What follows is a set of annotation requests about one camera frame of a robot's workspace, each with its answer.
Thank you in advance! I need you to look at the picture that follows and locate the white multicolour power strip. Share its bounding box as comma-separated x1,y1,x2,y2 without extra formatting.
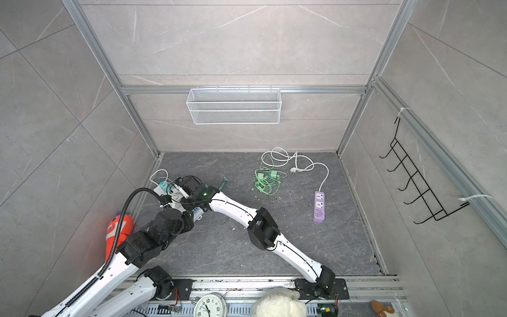
154,184,204,221

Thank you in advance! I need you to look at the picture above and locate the purple small power strip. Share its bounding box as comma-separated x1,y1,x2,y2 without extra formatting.
313,191,326,223

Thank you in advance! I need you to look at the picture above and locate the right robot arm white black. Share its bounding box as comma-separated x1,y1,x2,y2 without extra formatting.
176,176,336,298

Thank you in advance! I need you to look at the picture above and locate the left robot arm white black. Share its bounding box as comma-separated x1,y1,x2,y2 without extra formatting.
45,188,194,316

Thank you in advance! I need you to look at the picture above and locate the red toy vacuum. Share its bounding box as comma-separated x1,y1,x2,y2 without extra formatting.
104,213,135,260

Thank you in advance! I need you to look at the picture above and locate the white analog clock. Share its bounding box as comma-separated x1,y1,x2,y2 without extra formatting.
194,293,227,317

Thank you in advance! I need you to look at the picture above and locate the white plush toy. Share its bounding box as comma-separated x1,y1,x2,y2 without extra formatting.
251,288,306,317

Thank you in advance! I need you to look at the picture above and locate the brown plush toy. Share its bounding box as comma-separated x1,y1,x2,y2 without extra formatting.
371,300,401,317

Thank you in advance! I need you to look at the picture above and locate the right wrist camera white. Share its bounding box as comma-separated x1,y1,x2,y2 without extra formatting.
174,184,189,199

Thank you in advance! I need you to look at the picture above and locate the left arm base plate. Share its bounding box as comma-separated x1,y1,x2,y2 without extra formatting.
172,278,194,301

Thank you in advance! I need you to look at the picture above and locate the green charger and cable bundle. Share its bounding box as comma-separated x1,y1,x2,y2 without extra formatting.
253,166,287,195

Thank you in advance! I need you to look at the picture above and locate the white wire mesh basket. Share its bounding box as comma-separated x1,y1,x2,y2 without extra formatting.
186,88,283,125

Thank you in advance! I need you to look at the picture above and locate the white cable of purple strip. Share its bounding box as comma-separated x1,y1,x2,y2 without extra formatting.
260,147,330,193

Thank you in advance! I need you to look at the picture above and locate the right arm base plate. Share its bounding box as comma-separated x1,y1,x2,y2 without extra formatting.
293,278,350,301

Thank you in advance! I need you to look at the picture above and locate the aluminium front rail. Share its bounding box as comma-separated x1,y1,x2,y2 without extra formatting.
127,276,413,316

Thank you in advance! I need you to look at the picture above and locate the black wire hook rack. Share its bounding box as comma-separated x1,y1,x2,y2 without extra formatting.
379,118,470,225

